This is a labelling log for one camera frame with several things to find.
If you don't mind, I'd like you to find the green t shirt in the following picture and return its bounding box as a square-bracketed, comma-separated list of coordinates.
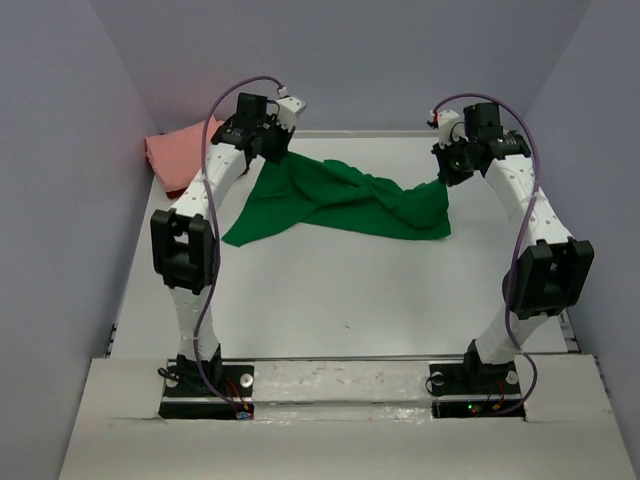
[223, 153, 451, 247]

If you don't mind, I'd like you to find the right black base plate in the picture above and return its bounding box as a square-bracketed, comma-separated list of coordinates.
[425, 362, 525, 420]

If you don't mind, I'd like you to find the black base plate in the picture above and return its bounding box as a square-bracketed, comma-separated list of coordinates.
[425, 362, 525, 420]
[157, 361, 255, 421]

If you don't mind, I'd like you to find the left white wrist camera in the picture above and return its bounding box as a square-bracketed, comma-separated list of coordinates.
[276, 86, 307, 133]

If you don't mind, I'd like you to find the dark red folded t shirt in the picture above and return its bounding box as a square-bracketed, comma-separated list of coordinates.
[164, 169, 251, 201]

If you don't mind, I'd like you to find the white cardboard front cover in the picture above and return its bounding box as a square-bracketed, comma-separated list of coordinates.
[61, 355, 634, 479]

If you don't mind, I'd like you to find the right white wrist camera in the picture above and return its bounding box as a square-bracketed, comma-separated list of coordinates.
[427, 109, 465, 148]

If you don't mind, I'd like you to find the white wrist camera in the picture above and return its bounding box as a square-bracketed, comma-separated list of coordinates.
[427, 109, 465, 148]
[276, 86, 307, 133]

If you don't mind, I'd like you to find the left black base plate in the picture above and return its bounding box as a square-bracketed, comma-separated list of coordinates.
[157, 361, 255, 421]

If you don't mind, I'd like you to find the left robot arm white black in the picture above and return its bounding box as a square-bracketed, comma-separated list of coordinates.
[150, 89, 306, 396]

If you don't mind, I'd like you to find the pink folded t shirt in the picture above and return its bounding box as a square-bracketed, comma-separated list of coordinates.
[145, 121, 205, 194]

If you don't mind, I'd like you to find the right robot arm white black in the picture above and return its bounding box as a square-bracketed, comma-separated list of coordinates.
[425, 96, 595, 397]

